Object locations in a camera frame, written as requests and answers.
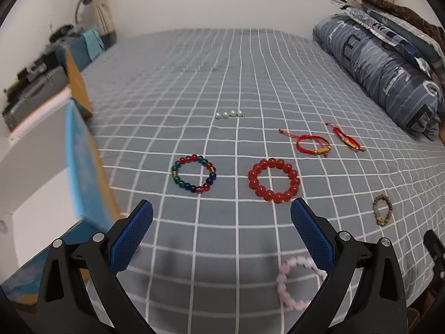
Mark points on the grey checked bed sheet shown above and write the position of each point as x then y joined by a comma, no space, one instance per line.
208,263

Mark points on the light blue towel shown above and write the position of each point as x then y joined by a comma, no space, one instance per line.
94,43

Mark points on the teal hard suitcase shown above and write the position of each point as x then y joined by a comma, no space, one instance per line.
79,52

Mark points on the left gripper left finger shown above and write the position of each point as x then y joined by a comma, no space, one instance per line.
64,305

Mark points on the grey hard suitcase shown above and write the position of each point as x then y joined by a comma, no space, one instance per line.
34,95

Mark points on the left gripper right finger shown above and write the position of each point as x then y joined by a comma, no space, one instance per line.
364,289

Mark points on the beige curtain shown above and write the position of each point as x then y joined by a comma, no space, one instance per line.
103,17

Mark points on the patterned pillow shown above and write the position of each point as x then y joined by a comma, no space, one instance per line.
429,47

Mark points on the blue grey folded duvet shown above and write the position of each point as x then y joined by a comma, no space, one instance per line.
411,99

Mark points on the brown blanket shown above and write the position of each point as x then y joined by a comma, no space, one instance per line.
404,13

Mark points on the white cardboard storage box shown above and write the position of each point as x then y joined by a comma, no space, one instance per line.
53,185

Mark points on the red cord bracelet gold charm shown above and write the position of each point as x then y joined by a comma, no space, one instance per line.
309,144

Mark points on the white pearl strand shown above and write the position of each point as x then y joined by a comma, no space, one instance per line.
229,114

